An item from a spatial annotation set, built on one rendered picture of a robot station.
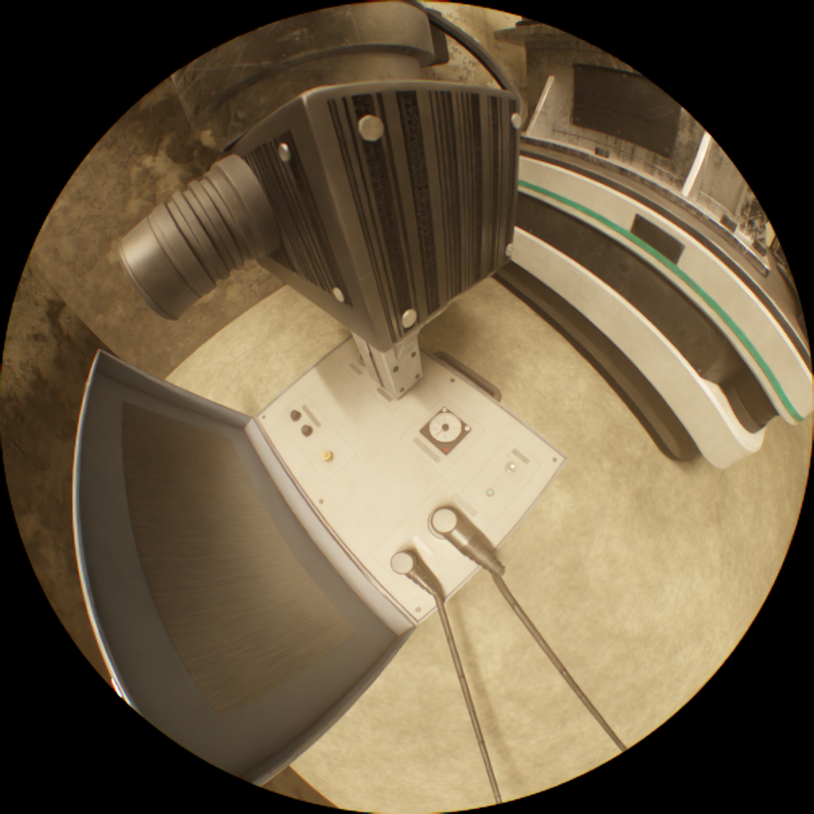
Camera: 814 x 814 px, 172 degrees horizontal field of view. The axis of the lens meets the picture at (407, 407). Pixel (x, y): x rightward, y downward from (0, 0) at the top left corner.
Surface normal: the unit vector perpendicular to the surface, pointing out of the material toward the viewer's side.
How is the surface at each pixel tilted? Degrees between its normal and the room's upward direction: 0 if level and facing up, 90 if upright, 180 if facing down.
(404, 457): 0
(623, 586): 0
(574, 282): 90
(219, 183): 45
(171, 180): 90
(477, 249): 90
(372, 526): 0
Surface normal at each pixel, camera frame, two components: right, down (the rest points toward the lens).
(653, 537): -0.14, -0.48
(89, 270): 0.57, 0.67
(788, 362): -0.88, 0.47
